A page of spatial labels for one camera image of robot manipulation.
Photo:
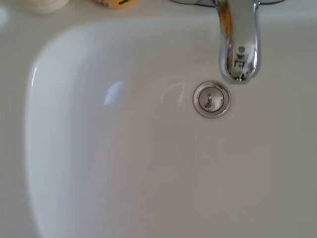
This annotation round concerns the white sink vanity top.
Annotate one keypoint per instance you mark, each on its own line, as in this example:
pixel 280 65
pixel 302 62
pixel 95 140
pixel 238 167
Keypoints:
pixel 148 161

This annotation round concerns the chrome drain stopper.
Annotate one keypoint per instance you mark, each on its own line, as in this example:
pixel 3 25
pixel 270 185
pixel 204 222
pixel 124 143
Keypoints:
pixel 211 99

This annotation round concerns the chrome faucet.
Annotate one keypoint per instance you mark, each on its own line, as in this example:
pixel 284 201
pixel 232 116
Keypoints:
pixel 239 37

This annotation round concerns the yellow sponge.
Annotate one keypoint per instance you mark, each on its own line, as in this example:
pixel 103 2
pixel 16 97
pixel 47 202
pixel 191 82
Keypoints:
pixel 112 3

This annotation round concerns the small white round jar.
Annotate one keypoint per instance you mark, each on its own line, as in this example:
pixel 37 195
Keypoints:
pixel 44 6

